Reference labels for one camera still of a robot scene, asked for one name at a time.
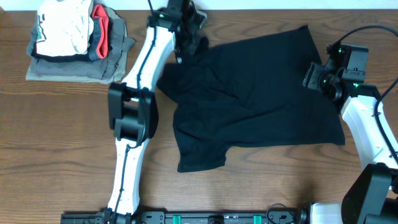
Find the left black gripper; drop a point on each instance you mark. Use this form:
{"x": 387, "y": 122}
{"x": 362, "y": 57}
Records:
{"x": 192, "y": 50}

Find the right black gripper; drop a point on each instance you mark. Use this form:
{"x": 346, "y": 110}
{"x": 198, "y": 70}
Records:
{"x": 312, "y": 75}

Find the black t-shirt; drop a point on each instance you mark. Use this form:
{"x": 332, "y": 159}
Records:
{"x": 247, "y": 94}

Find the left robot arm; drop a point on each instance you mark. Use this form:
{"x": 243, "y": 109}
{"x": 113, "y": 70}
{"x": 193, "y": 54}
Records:
{"x": 132, "y": 108}

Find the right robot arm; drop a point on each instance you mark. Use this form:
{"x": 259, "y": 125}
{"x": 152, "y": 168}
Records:
{"x": 359, "y": 104}

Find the grey folded garment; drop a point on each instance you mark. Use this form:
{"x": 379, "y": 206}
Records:
{"x": 90, "y": 62}

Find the red and black folded garment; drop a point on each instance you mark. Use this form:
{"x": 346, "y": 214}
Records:
{"x": 98, "y": 41}

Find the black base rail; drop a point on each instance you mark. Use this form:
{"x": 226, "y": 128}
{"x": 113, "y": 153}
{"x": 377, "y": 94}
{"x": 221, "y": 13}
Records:
{"x": 273, "y": 216}

